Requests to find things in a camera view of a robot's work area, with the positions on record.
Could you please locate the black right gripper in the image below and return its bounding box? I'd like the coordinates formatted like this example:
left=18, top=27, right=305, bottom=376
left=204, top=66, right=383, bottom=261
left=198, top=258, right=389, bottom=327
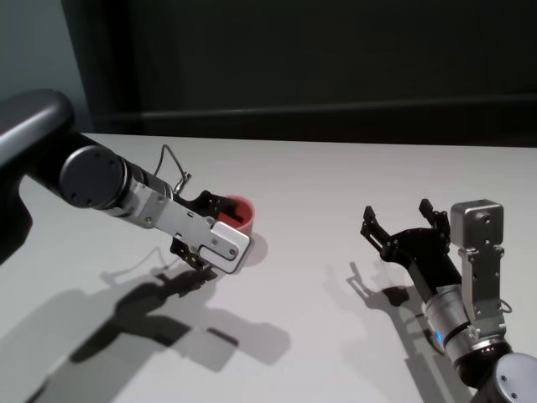
left=359, top=198, right=463, bottom=296

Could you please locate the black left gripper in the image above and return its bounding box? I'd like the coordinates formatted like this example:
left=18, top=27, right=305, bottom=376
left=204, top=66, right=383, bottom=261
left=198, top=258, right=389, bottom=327
left=169, top=191, right=249, bottom=280

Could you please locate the pink plastic cup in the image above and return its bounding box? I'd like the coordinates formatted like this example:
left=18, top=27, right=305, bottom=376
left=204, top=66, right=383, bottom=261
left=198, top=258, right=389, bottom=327
left=216, top=193, right=258, bottom=237

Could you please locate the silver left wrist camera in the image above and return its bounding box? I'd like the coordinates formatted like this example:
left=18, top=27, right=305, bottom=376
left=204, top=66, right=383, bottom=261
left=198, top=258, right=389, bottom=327
left=125, top=180, right=253, bottom=276

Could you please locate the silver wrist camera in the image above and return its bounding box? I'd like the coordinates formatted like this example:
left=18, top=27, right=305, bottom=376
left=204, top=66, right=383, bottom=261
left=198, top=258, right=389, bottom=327
left=450, top=198, right=510, bottom=333
left=125, top=180, right=253, bottom=276

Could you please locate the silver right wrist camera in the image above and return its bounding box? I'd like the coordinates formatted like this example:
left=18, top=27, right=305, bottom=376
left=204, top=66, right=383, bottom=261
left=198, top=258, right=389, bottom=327
left=450, top=198, right=510, bottom=333

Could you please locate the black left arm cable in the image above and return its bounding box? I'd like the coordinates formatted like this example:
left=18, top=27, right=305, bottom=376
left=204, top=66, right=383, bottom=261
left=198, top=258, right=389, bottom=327
left=152, top=144, right=195, bottom=195

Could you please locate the thin grey frame rail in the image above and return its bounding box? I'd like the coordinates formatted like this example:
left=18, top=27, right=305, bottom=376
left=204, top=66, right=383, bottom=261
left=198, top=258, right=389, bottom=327
left=90, top=109, right=537, bottom=127

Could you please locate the dark frame post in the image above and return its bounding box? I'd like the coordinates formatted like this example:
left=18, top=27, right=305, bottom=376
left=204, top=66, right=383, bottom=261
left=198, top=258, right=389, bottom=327
left=61, top=0, right=144, bottom=136

